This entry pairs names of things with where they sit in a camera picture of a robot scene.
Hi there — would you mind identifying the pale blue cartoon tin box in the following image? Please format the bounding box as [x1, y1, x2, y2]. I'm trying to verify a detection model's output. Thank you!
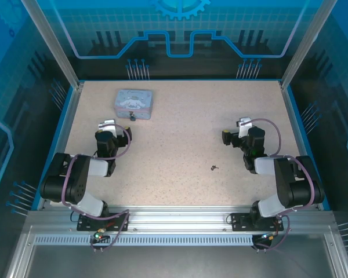
[113, 89, 154, 120]

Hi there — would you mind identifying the grey metal front tray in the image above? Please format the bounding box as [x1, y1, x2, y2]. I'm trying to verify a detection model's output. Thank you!
[5, 225, 348, 278]

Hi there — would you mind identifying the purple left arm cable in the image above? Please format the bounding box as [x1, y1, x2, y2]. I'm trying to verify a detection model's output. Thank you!
[60, 123, 132, 253]

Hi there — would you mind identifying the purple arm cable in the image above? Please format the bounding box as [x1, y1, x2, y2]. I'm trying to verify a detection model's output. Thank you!
[60, 123, 132, 253]
[240, 118, 316, 253]

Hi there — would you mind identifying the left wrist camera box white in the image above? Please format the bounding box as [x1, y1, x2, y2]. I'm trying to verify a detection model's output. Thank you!
[98, 119, 118, 137]

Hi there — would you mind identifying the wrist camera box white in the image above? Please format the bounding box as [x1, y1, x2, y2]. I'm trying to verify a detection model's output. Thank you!
[98, 119, 118, 137]
[238, 117, 253, 138]

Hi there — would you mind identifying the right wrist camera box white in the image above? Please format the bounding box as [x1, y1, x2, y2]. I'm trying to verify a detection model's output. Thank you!
[238, 117, 253, 138]

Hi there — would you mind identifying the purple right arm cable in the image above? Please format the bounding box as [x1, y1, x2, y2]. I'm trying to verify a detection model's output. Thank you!
[240, 118, 316, 253]

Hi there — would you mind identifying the aluminium side rail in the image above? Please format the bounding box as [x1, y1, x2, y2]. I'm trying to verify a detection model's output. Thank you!
[280, 81, 331, 211]
[36, 82, 85, 211]

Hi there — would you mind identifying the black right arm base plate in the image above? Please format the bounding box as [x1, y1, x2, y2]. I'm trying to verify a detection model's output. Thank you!
[230, 213, 285, 232]

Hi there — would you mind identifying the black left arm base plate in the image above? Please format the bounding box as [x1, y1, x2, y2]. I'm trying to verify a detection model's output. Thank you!
[77, 213, 131, 232]

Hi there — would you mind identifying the aluminium front rail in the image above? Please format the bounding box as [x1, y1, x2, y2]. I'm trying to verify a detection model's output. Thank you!
[26, 206, 336, 232]

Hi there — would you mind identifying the aluminium frame post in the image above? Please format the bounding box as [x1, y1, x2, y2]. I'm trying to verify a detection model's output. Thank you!
[20, 0, 85, 89]
[280, 0, 331, 90]

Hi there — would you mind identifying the slotted grey cable duct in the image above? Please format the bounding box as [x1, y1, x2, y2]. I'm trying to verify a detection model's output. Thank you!
[34, 235, 263, 247]

